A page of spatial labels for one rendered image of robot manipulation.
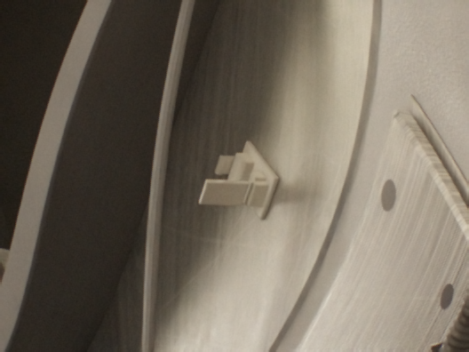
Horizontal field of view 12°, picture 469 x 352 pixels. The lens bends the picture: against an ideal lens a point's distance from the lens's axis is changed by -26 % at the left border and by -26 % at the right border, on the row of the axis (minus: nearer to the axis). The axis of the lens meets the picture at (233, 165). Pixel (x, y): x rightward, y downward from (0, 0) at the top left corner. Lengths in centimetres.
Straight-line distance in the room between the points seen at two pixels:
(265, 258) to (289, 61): 6
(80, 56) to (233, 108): 6
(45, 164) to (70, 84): 4
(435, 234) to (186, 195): 19
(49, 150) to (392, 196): 19
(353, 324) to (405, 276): 4
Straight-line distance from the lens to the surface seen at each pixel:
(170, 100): 94
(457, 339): 78
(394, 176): 86
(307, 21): 93
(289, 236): 94
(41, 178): 101
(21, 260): 104
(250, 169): 95
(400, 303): 84
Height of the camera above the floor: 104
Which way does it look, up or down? 5 degrees down
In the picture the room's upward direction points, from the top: 5 degrees clockwise
